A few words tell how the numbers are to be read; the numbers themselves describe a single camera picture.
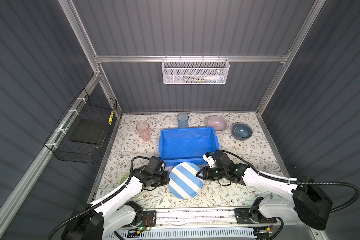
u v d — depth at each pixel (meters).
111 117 0.83
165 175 0.74
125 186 0.52
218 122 1.11
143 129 0.96
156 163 0.66
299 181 0.46
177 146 1.02
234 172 0.61
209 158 0.77
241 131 1.05
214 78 0.89
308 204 0.42
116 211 0.57
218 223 0.72
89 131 0.74
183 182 0.81
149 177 0.60
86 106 0.79
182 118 1.03
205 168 0.77
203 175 0.75
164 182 0.73
